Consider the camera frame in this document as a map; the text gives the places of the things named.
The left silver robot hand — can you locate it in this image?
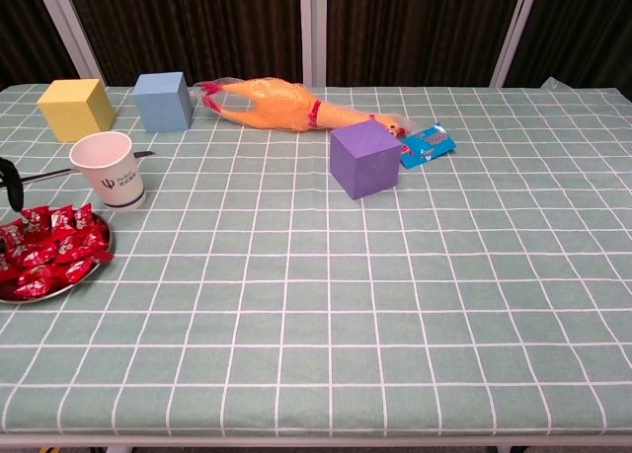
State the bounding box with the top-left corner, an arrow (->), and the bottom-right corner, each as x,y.
0,157 -> 25,212

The white paper cup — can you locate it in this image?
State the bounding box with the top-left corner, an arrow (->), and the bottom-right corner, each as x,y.
68,130 -> 148,212

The silver table knife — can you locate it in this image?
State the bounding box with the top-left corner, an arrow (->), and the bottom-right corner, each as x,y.
14,150 -> 157,186

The yellow foam cube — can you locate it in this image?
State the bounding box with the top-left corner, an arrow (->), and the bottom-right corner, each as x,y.
37,78 -> 116,143

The metal bowl of red candies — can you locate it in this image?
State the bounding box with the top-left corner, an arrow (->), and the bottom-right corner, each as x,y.
0,210 -> 115,305

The dark brown partition panel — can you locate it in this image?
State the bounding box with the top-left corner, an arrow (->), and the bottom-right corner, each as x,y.
63,0 -> 303,87
503,0 -> 632,102
325,0 -> 524,87
0,0 -> 80,92

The light blue foam cube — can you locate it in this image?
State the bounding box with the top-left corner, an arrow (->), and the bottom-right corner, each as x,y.
131,71 -> 195,133

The orange rubber chicken toy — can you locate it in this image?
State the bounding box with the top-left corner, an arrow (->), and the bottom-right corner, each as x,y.
191,76 -> 414,139

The green checked tablecloth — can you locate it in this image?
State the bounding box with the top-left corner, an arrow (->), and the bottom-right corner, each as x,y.
0,80 -> 632,439

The purple foam cube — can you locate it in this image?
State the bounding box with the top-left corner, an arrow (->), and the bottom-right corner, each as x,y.
329,118 -> 402,201

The blue snack packet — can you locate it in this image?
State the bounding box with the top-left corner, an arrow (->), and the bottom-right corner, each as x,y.
397,121 -> 458,170

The white partition frame post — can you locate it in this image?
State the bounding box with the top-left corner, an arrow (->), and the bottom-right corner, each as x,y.
299,0 -> 328,88
33,0 -> 106,85
490,0 -> 542,88

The white table frame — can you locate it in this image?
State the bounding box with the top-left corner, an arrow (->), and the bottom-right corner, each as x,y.
0,435 -> 632,453

